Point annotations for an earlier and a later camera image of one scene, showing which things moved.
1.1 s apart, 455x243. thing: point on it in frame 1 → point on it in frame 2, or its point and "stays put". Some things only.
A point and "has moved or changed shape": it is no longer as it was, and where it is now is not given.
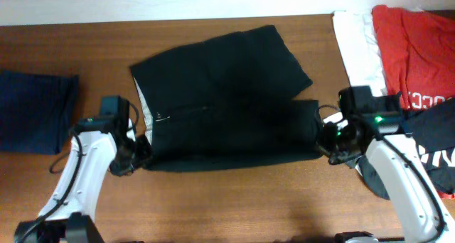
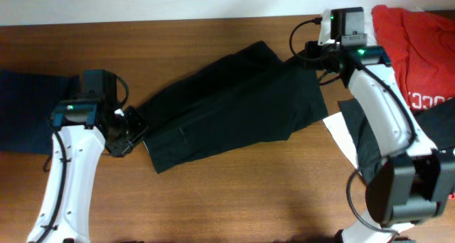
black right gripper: [329, 140] → [313, 55]
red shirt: [419, 53] stays put
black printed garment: [432, 126] stays put
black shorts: [227, 102] has moved or changed shape
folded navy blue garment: [35, 111] stays put
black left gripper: [143, 148] → [131, 130]
